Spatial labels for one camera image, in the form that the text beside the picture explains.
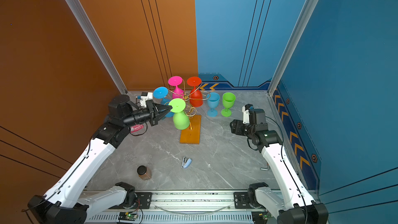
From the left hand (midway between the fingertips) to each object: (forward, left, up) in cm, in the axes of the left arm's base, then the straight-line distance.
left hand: (172, 106), depth 63 cm
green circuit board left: (-34, +22, -39) cm, 56 cm away
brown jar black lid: (-18, +15, -28) cm, 37 cm away
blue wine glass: (+12, +8, -4) cm, 15 cm away
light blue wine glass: (+24, -18, -21) cm, 37 cm away
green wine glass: (+23, -28, -22) cm, 42 cm away
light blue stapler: (-11, -4, -35) cm, 37 cm away
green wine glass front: (+1, -2, -11) cm, 11 cm away
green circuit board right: (-34, -40, -38) cm, 65 cm away
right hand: (+3, -29, -17) cm, 33 cm away
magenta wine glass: (+18, +2, -10) cm, 21 cm away
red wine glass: (+18, -8, -12) cm, 23 cm away
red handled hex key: (-13, -47, -37) cm, 61 cm away
